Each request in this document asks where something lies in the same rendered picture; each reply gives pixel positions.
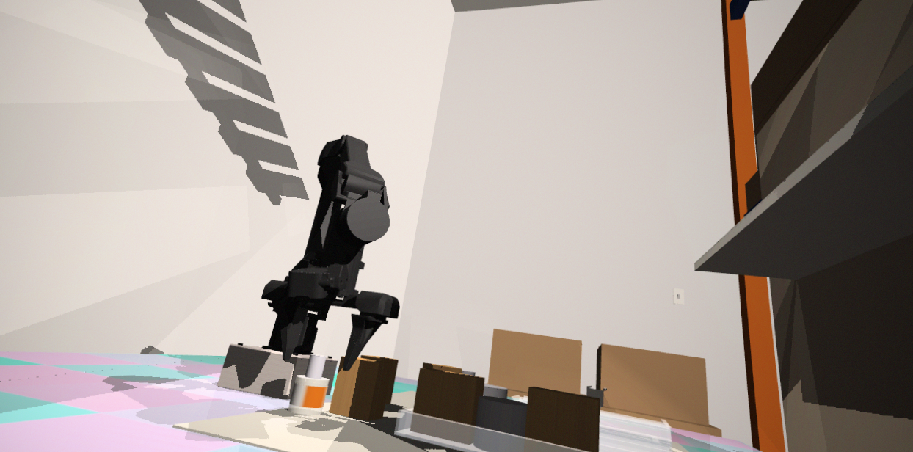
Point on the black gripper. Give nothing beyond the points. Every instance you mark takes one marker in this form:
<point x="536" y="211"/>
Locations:
<point x="374" y="307"/>

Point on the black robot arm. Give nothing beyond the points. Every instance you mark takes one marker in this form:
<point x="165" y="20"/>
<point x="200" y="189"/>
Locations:
<point x="346" y="177"/>

